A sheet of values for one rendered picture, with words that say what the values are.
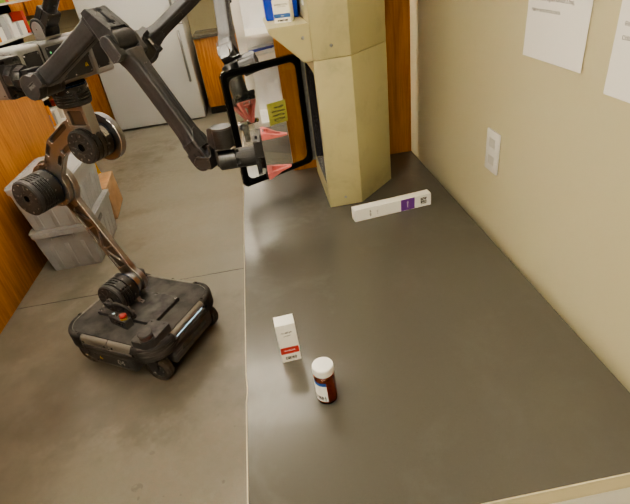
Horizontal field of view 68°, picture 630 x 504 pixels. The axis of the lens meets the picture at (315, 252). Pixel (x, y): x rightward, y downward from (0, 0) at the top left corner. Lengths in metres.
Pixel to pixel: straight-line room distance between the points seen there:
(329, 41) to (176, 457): 1.68
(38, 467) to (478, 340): 1.94
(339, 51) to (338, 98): 0.13
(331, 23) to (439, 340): 0.89
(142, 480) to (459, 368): 1.50
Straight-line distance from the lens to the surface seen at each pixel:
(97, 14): 1.49
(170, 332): 2.35
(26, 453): 2.54
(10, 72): 1.82
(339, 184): 1.55
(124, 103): 6.65
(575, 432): 0.95
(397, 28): 1.86
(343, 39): 1.43
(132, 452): 2.27
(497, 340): 1.07
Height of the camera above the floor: 1.67
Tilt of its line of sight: 33 degrees down
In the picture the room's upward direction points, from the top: 8 degrees counter-clockwise
